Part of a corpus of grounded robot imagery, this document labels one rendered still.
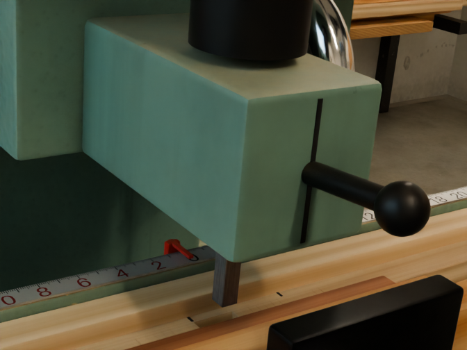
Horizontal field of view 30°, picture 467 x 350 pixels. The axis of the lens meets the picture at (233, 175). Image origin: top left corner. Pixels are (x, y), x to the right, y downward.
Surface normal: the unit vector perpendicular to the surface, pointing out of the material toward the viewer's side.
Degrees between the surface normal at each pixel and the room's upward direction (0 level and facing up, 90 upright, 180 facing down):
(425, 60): 90
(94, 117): 90
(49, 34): 90
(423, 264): 0
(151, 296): 0
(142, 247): 90
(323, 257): 0
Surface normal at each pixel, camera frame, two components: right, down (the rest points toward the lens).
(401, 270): 0.08, -0.93
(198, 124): -0.82, 0.15
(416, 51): 0.61, 0.34
